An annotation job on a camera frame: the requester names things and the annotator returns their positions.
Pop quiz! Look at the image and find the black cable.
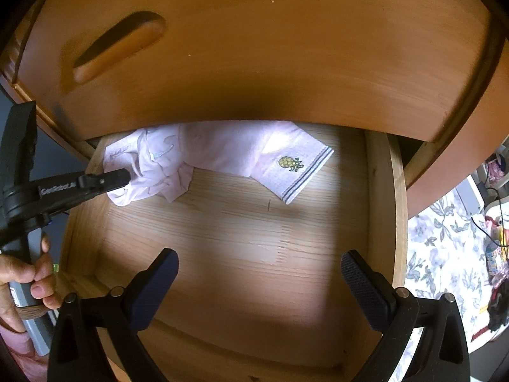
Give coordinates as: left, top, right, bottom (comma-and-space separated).
470, 186, 509, 249

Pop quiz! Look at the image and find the left hand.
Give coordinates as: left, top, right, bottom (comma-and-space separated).
0, 233, 62, 333

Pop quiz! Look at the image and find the black remote and pouch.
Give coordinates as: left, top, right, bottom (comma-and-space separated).
487, 279, 509, 331

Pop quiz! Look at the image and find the white pineapple embroidered sock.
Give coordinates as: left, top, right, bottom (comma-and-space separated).
179, 121, 334, 204

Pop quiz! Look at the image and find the white power adapter box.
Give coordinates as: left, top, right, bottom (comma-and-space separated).
456, 175, 485, 216

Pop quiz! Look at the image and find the pile of small trinkets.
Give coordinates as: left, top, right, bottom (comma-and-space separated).
481, 154, 508, 286

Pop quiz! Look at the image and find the wooden drawer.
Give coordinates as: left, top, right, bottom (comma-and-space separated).
13, 0, 500, 143
59, 124, 408, 381

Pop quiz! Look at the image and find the grey floral bedding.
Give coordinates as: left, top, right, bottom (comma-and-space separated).
393, 186, 498, 382

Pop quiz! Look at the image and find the pink cloth garment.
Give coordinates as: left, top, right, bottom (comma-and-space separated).
103, 124, 193, 207

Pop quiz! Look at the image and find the wooden nightstand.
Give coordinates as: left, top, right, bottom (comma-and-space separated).
0, 0, 509, 217

